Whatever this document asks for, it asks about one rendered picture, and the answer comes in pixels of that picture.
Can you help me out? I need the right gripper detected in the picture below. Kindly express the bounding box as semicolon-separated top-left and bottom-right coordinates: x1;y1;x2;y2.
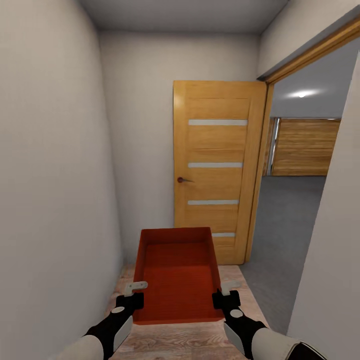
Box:
212;290;241;310

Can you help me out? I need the storage box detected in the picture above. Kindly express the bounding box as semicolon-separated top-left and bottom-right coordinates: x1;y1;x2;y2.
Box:
132;227;225;326

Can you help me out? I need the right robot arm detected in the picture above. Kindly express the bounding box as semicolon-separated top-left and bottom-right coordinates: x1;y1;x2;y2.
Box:
212;280;331;360

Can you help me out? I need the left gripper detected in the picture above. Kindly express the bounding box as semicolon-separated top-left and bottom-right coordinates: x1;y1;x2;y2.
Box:
116;292;144;311

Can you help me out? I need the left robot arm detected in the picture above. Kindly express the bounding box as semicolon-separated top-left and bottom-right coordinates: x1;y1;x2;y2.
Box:
46;281;148;360

